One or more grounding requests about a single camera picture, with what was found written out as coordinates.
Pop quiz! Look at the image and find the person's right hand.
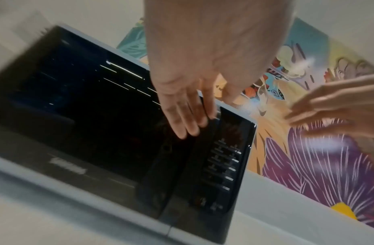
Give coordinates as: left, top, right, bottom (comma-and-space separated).
283, 73, 374, 144

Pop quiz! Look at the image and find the person's left hand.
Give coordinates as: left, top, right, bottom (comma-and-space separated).
143, 0, 297, 140

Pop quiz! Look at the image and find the black microwave oven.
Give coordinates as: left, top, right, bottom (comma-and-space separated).
0, 23, 258, 245

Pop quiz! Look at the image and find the colourful floral wall painting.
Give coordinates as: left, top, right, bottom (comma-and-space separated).
116, 17, 374, 232

